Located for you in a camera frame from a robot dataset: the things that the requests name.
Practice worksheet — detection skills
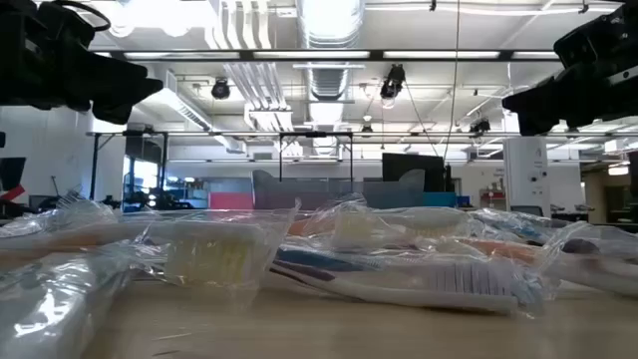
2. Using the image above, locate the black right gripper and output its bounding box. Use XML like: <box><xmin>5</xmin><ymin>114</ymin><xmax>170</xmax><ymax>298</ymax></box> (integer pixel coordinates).
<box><xmin>501</xmin><ymin>2</ymin><xmax>638</xmax><ymax>137</ymax></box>

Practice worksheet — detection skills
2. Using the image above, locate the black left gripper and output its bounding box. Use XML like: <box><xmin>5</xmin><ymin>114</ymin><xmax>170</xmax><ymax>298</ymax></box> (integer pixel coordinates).
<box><xmin>0</xmin><ymin>0</ymin><xmax>164</xmax><ymax>126</ymax></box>

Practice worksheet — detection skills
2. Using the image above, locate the orange toothbrush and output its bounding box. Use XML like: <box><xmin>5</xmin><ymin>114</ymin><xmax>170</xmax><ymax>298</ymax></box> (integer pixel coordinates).
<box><xmin>286</xmin><ymin>198</ymin><xmax>380</xmax><ymax>250</ymax></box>
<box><xmin>443</xmin><ymin>236</ymin><xmax>554</xmax><ymax>268</ymax></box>
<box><xmin>0</xmin><ymin>218</ymin><xmax>273</xmax><ymax>288</ymax></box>

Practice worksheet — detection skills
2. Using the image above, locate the white square pillar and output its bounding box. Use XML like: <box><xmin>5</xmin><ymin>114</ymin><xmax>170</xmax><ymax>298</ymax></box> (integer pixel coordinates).
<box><xmin>502</xmin><ymin>137</ymin><xmax>552</xmax><ymax>218</ymax></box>

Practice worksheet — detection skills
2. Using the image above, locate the white wrapped toothbrush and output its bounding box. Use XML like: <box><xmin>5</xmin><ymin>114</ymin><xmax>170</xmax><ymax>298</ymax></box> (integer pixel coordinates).
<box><xmin>0</xmin><ymin>191</ymin><xmax>121</xmax><ymax>238</ymax></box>
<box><xmin>371</xmin><ymin>204</ymin><xmax>475</xmax><ymax>240</ymax></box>
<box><xmin>0</xmin><ymin>243</ymin><xmax>134</xmax><ymax>359</ymax></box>

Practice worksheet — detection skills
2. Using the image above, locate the red and black sign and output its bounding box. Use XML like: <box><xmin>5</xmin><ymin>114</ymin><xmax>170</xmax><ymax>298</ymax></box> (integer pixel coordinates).
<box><xmin>0</xmin><ymin>157</ymin><xmax>27</xmax><ymax>203</ymax></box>

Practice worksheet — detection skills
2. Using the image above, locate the blue plastic bin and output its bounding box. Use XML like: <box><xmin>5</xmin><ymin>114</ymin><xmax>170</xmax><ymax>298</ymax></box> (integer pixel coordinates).
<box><xmin>422</xmin><ymin>191</ymin><xmax>459</xmax><ymax>208</ymax></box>

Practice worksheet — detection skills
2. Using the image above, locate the black monitor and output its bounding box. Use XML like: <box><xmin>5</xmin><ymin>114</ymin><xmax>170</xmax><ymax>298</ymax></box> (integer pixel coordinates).
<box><xmin>382</xmin><ymin>153</ymin><xmax>446</xmax><ymax>194</ymax></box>

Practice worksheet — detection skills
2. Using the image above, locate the red plastic bin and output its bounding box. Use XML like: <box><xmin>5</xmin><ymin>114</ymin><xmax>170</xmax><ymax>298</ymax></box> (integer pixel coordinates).
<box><xmin>208</xmin><ymin>191</ymin><xmax>255</xmax><ymax>210</ymax></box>

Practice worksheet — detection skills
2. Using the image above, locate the purple wrapped toothbrush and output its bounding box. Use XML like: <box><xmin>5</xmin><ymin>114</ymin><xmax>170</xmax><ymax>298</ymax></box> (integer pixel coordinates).
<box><xmin>545</xmin><ymin>221</ymin><xmax>638</xmax><ymax>298</ymax></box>
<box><xmin>268</xmin><ymin>257</ymin><xmax>544</xmax><ymax>318</ymax></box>

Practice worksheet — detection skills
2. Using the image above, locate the black overhead crossbar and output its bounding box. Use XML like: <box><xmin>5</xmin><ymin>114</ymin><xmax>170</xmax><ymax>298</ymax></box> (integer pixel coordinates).
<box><xmin>92</xmin><ymin>48</ymin><xmax>564</xmax><ymax>63</ymax></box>

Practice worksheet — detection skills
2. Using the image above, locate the clear smoky plastic bin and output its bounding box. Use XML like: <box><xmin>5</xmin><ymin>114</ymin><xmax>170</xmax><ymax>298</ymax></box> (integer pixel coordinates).
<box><xmin>250</xmin><ymin>168</ymin><xmax>428</xmax><ymax>210</ymax></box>

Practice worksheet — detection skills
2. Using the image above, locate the black background station frame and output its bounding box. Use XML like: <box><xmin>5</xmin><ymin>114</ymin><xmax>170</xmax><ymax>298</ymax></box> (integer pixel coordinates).
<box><xmin>85</xmin><ymin>130</ymin><xmax>356</xmax><ymax>200</ymax></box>

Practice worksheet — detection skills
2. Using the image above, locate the silver ventilation duct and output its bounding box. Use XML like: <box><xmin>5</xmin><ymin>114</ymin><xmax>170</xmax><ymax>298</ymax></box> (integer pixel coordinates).
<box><xmin>297</xmin><ymin>0</ymin><xmax>366</xmax><ymax>101</ymax></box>

